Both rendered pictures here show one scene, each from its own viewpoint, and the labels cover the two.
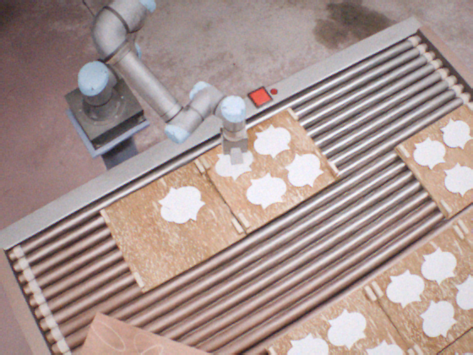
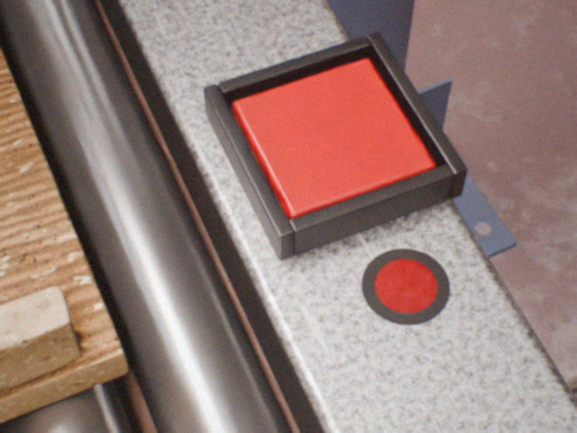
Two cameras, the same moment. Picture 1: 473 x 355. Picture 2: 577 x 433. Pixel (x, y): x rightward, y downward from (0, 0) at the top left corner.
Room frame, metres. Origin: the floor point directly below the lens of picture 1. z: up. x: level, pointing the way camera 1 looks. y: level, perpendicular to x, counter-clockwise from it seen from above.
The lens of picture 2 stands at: (1.27, -0.34, 1.26)
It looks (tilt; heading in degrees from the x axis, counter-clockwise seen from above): 56 degrees down; 98
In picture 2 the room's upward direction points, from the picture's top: straight up
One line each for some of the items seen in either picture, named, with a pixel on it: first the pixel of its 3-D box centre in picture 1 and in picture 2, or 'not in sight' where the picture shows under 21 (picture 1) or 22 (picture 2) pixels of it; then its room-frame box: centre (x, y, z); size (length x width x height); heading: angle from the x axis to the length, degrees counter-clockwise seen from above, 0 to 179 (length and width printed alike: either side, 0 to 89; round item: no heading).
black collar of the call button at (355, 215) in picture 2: (260, 97); (331, 140); (1.25, -0.08, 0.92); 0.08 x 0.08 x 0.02; 32
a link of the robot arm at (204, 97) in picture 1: (205, 101); not in sight; (1.00, 0.11, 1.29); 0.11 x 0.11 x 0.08; 53
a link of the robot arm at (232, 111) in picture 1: (232, 113); not in sight; (0.95, 0.02, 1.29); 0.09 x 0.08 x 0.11; 53
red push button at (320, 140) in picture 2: (260, 97); (331, 143); (1.25, -0.08, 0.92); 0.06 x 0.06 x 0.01; 32
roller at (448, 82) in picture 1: (268, 186); not in sight; (0.88, -0.10, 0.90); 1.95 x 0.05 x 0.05; 122
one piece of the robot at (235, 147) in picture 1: (234, 144); not in sight; (0.93, 0.02, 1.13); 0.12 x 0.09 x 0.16; 9
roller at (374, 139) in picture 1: (274, 196); not in sight; (0.84, -0.13, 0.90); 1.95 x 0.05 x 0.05; 122
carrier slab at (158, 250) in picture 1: (171, 224); not in sight; (0.71, 0.24, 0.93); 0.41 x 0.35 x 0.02; 121
